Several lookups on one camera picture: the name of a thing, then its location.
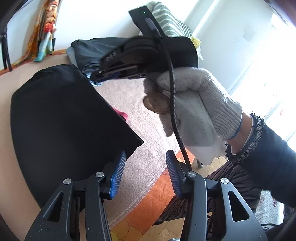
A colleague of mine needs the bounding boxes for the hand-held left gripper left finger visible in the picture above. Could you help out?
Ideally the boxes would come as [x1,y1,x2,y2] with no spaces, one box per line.
[24,151,126,241]

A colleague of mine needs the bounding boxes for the thick black gripper cable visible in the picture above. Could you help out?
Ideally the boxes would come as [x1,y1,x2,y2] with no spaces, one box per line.
[144,16,193,172]

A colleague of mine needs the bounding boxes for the patterned rug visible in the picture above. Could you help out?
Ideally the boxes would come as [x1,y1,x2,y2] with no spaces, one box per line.
[254,190,285,225]

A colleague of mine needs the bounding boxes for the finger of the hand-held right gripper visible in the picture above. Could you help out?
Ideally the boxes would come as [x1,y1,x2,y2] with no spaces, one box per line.
[89,65,145,84]

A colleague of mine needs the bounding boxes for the bright window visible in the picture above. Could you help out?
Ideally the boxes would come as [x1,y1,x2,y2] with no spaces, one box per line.
[227,11,296,139]

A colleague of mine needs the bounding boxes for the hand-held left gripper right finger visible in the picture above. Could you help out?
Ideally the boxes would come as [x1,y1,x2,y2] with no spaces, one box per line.
[166,149,269,241]

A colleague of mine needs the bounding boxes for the person's right hand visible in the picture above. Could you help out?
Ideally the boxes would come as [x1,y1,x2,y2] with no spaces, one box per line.
[143,67,243,165]

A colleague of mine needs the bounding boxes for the small black tripod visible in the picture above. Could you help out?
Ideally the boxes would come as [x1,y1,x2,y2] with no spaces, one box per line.
[0,27,12,71]

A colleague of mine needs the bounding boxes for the black pants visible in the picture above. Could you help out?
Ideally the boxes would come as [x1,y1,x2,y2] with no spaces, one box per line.
[10,65,144,209]

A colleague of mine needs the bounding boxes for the person's dark striped skirt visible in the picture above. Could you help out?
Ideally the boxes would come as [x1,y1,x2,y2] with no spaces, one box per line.
[159,160,262,232]

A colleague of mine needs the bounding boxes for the green and white striped pillow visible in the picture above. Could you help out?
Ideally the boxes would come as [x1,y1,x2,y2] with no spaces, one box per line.
[148,1,193,39]

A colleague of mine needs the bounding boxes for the colourful orange scarf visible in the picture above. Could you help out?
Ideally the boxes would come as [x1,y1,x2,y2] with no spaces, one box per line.
[23,0,60,62]

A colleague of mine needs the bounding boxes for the person's right forearm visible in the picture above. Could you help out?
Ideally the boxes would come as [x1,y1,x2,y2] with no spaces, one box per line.
[225,112,296,207]

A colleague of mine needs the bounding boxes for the folded dark grey pants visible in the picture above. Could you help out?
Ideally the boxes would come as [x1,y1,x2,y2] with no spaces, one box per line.
[70,37,148,73]

